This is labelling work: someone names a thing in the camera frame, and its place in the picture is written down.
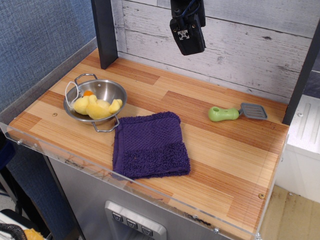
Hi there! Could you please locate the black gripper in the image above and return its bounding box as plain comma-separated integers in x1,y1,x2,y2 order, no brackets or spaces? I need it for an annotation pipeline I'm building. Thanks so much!
169,0,206,56

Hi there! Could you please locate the stainless steel bowl with handles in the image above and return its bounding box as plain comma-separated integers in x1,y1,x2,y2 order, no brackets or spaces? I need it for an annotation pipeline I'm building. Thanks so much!
63,73,127,133

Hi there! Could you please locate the yellow plush duck toy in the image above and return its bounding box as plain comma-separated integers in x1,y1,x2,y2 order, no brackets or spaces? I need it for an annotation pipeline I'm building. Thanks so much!
71,90,123,120

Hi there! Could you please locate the purple terry cloth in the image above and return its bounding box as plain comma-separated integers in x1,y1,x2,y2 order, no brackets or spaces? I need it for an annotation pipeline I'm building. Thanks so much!
112,111,191,180

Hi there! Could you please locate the clear acrylic edge guard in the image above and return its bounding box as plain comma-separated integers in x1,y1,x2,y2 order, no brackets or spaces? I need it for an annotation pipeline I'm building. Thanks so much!
1,119,289,240

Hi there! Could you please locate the stainless steel cabinet front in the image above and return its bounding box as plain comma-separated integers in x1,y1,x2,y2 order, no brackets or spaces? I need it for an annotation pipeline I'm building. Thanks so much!
48,157,225,240

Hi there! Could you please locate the silver dispenser button panel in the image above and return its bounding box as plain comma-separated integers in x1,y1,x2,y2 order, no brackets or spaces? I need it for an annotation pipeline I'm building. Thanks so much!
104,200,167,240

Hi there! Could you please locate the left dark grey post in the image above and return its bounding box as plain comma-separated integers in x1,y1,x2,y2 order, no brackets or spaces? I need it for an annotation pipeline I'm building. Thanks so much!
91,0,118,70

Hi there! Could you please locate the dark grey post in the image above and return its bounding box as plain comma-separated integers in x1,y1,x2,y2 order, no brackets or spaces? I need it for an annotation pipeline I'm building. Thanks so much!
91,0,118,70
282,21,320,125

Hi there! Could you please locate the green handled grey toy spatula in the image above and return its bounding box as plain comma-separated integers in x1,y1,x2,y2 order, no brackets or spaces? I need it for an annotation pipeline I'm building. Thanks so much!
208,102,268,122

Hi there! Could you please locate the right dark grey post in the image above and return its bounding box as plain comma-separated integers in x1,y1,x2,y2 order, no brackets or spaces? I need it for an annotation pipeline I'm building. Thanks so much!
282,21,320,125

